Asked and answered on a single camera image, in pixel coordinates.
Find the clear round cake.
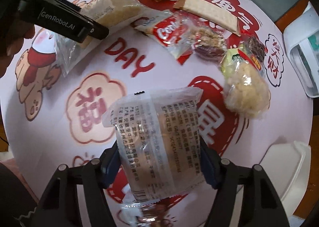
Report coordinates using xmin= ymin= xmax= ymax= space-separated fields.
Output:
xmin=102 ymin=87 xmax=204 ymax=202

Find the large pale biscuit packet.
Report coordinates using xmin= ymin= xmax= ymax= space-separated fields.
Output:
xmin=54 ymin=0 xmax=147 ymax=76

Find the puffed rice ball packet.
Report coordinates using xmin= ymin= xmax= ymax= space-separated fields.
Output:
xmin=220 ymin=48 xmax=271 ymax=119

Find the date walnut snack packet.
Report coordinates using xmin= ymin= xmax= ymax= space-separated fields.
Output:
xmin=188 ymin=26 xmax=228 ymax=62

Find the red cookies snack packet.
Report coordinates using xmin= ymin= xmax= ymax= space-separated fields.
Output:
xmin=135 ymin=10 xmax=195 ymax=65

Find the beige cracker sandwich packet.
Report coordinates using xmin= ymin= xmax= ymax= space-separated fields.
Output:
xmin=173 ymin=0 xmax=241 ymax=37

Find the person left hand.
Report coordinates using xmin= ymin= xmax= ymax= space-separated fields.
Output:
xmin=0 ymin=19 xmax=35 ymax=78

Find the white plastic storage bin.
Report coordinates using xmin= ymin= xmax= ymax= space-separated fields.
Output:
xmin=261 ymin=141 xmax=311 ymax=217

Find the dark dried fruit packet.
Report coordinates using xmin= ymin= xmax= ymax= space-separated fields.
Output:
xmin=238 ymin=34 xmax=266 ymax=76

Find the white countertop sterilizer box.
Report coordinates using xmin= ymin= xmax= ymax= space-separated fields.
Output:
xmin=283 ymin=3 xmax=318 ymax=98

